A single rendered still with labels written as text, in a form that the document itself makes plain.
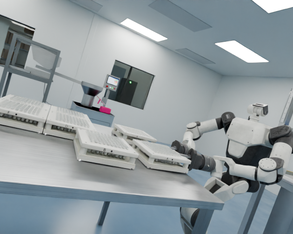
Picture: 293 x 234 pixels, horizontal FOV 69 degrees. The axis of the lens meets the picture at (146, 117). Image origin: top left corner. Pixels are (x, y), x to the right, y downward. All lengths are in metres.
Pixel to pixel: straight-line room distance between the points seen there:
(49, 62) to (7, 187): 3.53
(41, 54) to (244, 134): 3.44
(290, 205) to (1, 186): 2.31
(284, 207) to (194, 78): 5.63
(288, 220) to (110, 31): 5.53
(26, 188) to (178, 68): 6.70
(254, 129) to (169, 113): 5.78
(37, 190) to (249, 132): 1.21
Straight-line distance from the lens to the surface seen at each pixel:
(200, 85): 7.67
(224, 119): 1.69
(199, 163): 1.24
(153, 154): 1.02
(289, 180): 2.38
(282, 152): 1.34
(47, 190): 0.67
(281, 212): 2.56
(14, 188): 0.66
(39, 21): 6.12
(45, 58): 4.09
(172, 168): 1.11
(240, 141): 1.51
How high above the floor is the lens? 1.14
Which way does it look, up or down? 4 degrees down
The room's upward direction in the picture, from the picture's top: 18 degrees clockwise
